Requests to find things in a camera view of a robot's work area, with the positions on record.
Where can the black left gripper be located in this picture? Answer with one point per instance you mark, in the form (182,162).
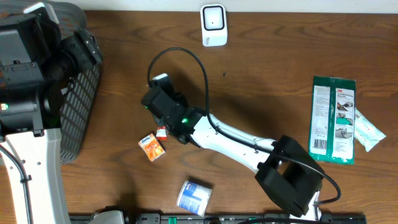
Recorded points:
(87,47)

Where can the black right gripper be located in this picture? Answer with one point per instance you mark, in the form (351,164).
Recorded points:
(183,100)

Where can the orange tissue packet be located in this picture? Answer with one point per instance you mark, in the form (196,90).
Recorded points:
(151,147)

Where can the blue white packet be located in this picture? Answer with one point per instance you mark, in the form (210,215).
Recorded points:
(194,198)

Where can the green white 3M package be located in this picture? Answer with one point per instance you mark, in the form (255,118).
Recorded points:
(331,135)

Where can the light blue wipes pack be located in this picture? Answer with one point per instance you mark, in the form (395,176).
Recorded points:
(365,132)

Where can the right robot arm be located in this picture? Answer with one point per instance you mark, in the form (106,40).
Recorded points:
(283,169)

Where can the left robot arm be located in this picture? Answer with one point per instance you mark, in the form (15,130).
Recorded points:
(33,167)

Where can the white barcode scanner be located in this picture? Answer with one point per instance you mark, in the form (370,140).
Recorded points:
(214,28)

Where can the red stick sachet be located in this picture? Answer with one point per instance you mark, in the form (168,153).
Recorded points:
(161,133)

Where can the grey plastic basket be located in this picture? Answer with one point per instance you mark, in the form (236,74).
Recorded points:
(69,113)

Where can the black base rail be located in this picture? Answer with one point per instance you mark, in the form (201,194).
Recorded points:
(117,216)

